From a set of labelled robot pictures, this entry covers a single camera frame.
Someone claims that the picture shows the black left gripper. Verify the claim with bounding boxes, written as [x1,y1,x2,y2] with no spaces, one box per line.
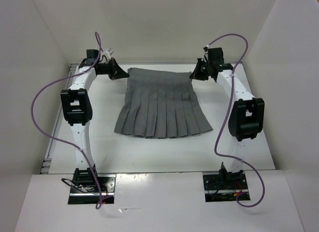
[97,57,129,80]

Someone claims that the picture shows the grey pleated skirt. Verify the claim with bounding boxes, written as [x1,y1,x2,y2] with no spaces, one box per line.
[114,67,213,139]

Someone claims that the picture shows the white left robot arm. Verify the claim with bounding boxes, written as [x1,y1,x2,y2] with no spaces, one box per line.
[60,57,129,192]

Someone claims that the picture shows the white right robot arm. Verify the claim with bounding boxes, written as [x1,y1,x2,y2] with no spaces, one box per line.
[189,58,265,162]

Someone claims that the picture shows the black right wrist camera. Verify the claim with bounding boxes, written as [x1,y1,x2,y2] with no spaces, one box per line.
[207,47,224,65]

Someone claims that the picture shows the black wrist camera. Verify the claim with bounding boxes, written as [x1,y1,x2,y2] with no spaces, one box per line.
[207,47,224,65]
[86,49,99,60]

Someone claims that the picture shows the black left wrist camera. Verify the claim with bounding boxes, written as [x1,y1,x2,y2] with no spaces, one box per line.
[86,49,99,60]

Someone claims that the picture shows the aluminium table frame rail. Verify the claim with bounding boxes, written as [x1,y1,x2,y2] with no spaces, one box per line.
[39,63,78,175]

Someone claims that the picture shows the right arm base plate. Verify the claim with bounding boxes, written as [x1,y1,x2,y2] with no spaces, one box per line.
[202,173,250,203]

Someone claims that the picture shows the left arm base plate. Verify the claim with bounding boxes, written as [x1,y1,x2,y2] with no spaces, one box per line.
[61,174,116,205]

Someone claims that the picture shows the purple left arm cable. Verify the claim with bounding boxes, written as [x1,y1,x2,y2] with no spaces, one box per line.
[30,31,113,210]

